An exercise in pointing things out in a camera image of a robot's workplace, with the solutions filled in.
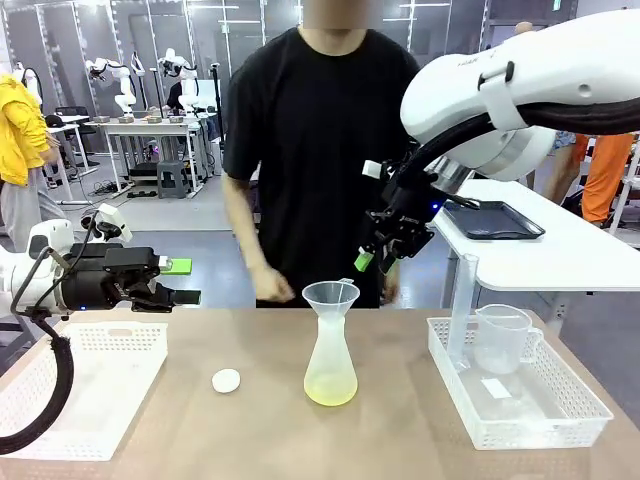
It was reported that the black plastic tray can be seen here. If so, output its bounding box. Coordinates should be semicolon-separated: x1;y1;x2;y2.
441;199;547;242

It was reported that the person's left hand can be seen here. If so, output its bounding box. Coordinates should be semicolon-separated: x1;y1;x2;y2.
381;258;402;304

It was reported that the person in yellow hoodie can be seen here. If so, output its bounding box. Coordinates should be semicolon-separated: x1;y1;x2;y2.
0;73;69;254

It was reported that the mannequin in orange clothes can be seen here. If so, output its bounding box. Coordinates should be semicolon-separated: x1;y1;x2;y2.
547;130;637;229

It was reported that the clear plastic graduated cylinder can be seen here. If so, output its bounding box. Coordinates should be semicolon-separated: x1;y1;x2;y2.
445;253;481;372

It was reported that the person in black t-shirt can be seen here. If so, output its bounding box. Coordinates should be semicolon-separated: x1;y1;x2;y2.
222;19;424;309

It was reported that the person's right forearm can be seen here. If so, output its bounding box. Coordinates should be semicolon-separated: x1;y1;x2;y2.
221;171;272;275

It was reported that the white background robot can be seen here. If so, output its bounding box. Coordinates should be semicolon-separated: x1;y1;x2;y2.
83;56;137;120
157;47;202;115
9;62;45;107

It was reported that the white perforated plastic basket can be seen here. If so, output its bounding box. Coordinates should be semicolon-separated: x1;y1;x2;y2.
0;322;170;462
426;315;615;452

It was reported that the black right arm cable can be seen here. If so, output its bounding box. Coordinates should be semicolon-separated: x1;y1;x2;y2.
397;98;640;194

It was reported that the translucent plastic conical flask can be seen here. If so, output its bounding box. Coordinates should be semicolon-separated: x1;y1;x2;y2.
302;313;359;407

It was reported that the clear plastic measuring beaker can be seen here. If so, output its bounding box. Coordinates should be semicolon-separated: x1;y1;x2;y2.
471;303;545;376

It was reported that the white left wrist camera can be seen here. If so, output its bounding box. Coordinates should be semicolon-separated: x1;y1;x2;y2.
91;202;134;244

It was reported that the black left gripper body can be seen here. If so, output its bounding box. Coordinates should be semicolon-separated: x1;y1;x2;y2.
59;243;162;311

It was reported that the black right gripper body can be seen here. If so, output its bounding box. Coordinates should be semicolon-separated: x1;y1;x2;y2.
366;172;437;260

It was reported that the black tripod pole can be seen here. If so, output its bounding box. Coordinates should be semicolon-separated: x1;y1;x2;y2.
209;62;226;177

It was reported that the clear plastic bag white label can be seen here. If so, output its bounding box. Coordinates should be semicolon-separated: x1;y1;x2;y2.
467;372;556;424

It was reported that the white frame workbench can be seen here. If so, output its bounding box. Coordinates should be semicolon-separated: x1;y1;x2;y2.
96;117;207;196

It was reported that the person's right hand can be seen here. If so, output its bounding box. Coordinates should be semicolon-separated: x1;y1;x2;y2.
251;263;296;305

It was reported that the grey step stool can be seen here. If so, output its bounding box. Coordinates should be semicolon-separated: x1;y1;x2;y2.
156;160;192;201

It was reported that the white desk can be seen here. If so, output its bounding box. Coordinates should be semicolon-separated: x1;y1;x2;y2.
43;113;100;207

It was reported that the clear plastic funnel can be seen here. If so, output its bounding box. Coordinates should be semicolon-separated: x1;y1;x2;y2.
301;278;361;322

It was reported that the white round flask cap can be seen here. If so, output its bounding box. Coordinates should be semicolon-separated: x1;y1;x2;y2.
211;367;242;396

